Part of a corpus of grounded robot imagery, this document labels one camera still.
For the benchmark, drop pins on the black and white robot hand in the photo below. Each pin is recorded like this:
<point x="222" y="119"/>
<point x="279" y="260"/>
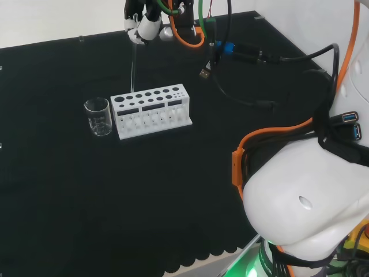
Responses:
<point x="148" y="27"/>

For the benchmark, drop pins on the clear glass rod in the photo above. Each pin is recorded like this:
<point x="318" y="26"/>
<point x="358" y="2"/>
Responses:
<point x="133" y="66"/>

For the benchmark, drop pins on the white test tube rack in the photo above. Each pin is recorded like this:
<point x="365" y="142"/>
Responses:
<point x="150" y="121"/>

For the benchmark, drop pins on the clear glass beaker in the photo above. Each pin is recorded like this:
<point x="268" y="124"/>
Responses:
<point x="98" y="118"/>

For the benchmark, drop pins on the black bench cloth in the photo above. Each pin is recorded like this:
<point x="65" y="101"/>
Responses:
<point x="115" y="187"/>

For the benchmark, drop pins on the blue USB socket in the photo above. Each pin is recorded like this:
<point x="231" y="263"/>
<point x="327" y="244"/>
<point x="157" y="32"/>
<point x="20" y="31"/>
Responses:
<point x="349" y="116"/>
<point x="356" y="132"/>

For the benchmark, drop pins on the yellow stop button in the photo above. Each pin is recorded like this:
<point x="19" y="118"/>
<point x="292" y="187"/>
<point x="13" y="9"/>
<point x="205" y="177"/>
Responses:
<point x="360" y="245"/>

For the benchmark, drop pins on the black wrist mount bracket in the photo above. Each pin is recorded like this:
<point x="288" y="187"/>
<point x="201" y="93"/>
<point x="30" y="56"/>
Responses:
<point x="186" y="17"/>

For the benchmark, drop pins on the grey base plate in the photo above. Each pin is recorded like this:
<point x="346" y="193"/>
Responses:
<point x="225" y="265"/>

